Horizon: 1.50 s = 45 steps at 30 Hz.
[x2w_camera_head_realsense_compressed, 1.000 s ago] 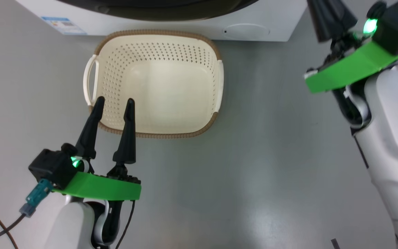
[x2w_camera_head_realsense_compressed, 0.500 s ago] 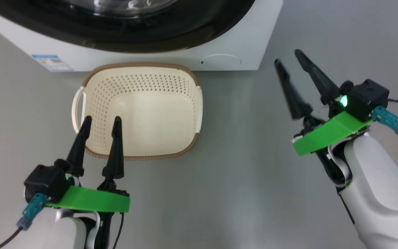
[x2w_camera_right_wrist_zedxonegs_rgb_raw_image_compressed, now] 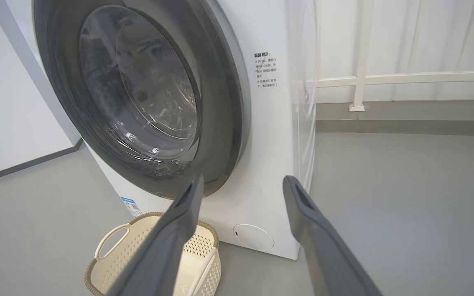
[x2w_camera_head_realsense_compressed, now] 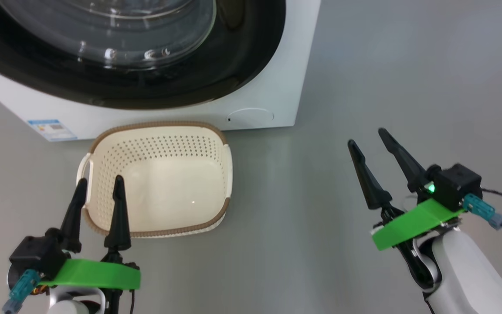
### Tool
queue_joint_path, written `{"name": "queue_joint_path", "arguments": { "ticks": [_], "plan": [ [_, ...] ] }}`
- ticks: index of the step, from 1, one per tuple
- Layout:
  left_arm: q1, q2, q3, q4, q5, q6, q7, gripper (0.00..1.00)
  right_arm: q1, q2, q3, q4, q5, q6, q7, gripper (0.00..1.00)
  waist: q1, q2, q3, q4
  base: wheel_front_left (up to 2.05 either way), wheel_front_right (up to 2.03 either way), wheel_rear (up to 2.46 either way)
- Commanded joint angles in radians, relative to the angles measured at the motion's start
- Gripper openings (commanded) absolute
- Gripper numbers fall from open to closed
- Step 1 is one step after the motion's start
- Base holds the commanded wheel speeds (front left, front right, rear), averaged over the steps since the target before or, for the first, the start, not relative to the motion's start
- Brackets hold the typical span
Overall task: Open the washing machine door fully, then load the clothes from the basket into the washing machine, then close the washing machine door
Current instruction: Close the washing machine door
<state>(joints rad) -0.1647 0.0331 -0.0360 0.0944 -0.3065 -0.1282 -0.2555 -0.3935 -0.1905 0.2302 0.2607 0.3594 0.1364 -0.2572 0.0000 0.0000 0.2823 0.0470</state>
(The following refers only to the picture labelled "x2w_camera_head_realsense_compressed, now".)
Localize white front-load washing machine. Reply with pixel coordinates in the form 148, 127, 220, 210
0, 0, 321, 142

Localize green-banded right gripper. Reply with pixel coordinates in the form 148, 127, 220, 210
348, 128, 465, 290

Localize blue energy label sticker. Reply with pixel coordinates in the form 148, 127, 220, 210
27, 119, 78, 142

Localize round drain filter cover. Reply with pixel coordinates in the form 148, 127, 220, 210
226, 108, 274, 125

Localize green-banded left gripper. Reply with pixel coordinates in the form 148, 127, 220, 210
37, 175, 141, 314

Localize teal-plug right camera cable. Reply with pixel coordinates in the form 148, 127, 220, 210
462, 188, 502, 235

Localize cream perforated laundry basket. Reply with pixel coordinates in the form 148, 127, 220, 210
77, 121, 233, 238

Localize black-rimmed glass washer door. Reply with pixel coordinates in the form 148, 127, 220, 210
0, 0, 286, 109

